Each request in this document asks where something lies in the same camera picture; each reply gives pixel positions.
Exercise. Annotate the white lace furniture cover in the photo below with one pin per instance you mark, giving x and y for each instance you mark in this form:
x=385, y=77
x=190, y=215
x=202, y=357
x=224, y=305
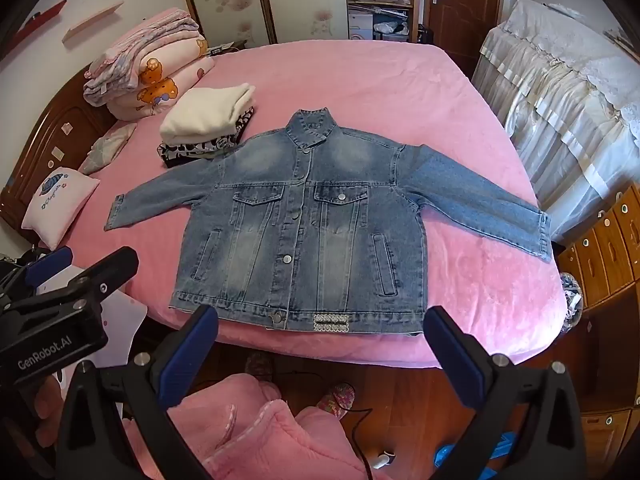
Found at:
x=560, y=100

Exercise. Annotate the white folded sweater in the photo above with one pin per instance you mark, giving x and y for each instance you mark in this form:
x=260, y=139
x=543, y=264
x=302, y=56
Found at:
x=205, y=107

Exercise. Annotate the pink fleece bed blanket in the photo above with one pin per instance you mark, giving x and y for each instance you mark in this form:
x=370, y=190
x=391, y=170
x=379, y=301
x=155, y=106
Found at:
x=400, y=110

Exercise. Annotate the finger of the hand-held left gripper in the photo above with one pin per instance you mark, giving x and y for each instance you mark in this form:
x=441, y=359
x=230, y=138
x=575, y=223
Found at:
x=47, y=263
x=100, y=272

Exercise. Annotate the person's left hand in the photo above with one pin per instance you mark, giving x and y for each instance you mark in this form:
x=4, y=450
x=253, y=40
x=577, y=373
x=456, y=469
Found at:
x=49, y=402

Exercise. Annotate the pink wall shelf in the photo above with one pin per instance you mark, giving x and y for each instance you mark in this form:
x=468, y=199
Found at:
x=92, y=22

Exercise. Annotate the wooden headboard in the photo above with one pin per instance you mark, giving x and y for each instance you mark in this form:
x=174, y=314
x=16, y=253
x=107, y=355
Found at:
x=45, y=130

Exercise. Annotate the grey small cloth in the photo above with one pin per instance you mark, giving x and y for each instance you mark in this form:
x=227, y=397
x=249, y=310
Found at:
x=107, y=145

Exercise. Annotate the blue denim jacket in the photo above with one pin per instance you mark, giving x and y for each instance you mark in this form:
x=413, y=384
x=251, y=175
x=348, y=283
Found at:
x=280, y=210

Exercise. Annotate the black white patterned garment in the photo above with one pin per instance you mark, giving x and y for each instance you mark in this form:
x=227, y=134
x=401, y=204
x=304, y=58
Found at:
x=200, y=150

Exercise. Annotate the wooden door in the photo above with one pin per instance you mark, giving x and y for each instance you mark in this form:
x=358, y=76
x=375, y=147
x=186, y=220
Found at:
x=465, y=10

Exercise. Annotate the red wall shelf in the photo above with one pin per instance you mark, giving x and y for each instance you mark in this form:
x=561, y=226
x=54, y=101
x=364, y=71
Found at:
x=40, y=22

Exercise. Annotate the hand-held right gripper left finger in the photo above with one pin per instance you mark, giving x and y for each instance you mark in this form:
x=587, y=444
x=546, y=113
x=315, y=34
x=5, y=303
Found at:
x=187, y=355

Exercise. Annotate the pink white printed pillow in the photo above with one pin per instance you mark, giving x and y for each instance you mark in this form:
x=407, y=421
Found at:
x=60, y=200

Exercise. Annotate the patterned slipper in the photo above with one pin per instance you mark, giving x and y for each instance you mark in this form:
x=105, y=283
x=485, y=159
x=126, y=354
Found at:
x=336, y=399

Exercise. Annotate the white plug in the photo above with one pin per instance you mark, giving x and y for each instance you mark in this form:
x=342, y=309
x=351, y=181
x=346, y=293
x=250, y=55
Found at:
x=385, y=459

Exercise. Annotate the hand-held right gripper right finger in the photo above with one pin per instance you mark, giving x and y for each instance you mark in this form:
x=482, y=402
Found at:
x=452, y=360

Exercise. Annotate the blue plastic bag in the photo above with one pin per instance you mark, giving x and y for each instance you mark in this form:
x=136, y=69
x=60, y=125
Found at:
x=480, y=452

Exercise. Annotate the floral sliding door wardrobe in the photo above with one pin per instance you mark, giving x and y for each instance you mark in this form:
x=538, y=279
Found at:
x=300, y=0

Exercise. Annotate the lavender striped folded blanket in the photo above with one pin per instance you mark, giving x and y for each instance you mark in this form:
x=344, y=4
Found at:
x=145, y=35

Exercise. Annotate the small black device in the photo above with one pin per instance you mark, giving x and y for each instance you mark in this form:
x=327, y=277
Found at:
x=225, y=49

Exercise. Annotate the white polka dot sheet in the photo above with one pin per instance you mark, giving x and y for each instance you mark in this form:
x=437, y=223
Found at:
x=120, y=320

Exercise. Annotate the bear print folded quilt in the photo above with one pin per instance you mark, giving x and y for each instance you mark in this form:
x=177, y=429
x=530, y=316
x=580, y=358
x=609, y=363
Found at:
x=165, y=75

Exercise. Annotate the wooden drawer cabinet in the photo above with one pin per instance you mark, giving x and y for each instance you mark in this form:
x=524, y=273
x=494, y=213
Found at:
x=605, y=250

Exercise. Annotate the person's pink fleece robe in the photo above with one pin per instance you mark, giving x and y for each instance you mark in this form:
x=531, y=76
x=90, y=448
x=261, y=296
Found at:
x=260, y=435

